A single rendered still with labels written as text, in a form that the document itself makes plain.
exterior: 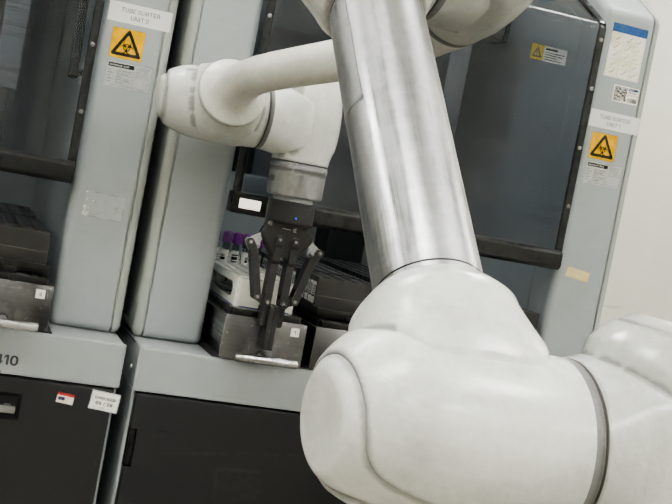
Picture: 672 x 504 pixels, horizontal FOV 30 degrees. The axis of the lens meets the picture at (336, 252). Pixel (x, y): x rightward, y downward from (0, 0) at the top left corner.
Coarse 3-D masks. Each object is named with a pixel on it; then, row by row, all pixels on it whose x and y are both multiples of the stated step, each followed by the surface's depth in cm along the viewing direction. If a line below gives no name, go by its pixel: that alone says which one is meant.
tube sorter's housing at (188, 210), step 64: (192, 0) 201; (256, 0) 203; (640, 0) 231; (192, 64) 201; (192, 192) 203; (576, 192) 224; (192, 256) 204; (576, 256) 225; (128, 320) 208; (192, 320) 205; (576, 320) 226; (128, 384) 199; (192, 384) 197; (256, 384) 200; (128, 448) 195; (192, 448) 198; (256, 448) 201
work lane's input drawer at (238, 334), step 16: (208, 304) 210; (224, 304) 204; (208, 320) 208; (224, 320) 197; (240, 320) 198; (256, 320) 198; (288, 320) 201; (224, 336) 197; (240, 336) 198; (256, 336) 199; (288, 336) 200; (304, 336) 201; (224, 352) 197; (240, 352) 198; (256, 352) 199; (272, 352) 200; (288, 352) 200; (288, 368) 197
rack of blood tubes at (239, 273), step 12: (216, 264) 217; (228, 264) 220; (240, 264) 225; (228, 276) 207; (240, 276) 201; (264, 276) 209; (276, 276) 214; (216, 288) 214; (228, 288) 218; (240, 288) 201; (276, 288) 202; (228, 300) 205; (240, 300) 201; (252, 300) 202; (288, 312) 204
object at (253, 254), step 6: (246, 240) 194; (252, 240) 194; (246, 246) 196; (252, 246) 194; (252, 252) 194; (258, 252) 194; (252, 258) 194; (258, 258) 194; (252, 264) 194; (258, 264) 194; (252, 270) 194; (258, 270) 195; (252, 276) 194; (258, 276) 195; (252, 282) 195; (258, 282) 195; (252, 288) 195; (258, 288) 195; (258, 294) 195
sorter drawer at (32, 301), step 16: (0, 272) 187; (16, 272) 190; (0, 288) 187; (16, 288) 188; (32, 288) 188; (48, 288) 189; (0, 304) 187; (16, 304) 188; (32, 304) 188; (48, 304) 189; (0, 320) 183; (16, 320) 184; (32, 320) 189; (48, 320) 189
